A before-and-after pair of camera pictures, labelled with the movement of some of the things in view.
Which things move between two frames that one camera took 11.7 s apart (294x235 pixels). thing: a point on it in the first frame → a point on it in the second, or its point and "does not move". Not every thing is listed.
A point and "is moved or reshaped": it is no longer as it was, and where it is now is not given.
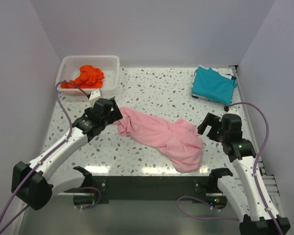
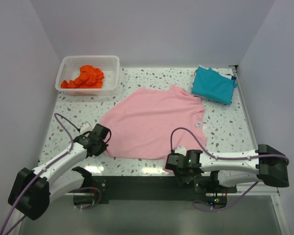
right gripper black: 211,120 → 187,178
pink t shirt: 178,140 is moved or reshaped
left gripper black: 115,114 → 102,148
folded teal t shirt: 208,83 does not move
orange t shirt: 89,77 does not move
